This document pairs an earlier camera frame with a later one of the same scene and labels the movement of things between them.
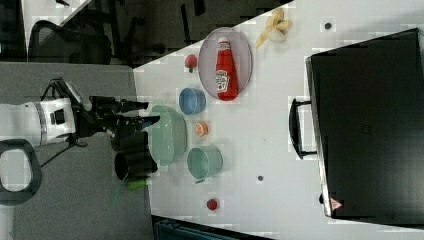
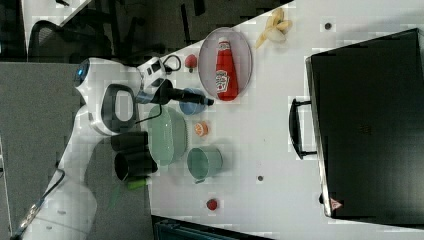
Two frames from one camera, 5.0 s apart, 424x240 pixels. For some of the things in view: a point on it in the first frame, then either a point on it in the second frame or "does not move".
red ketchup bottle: x=225 y=75 does not move
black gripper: x=106 y=113 → x=164 y=92
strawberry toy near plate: x=190 y=61 does not move
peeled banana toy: x=277 y=27 does not move
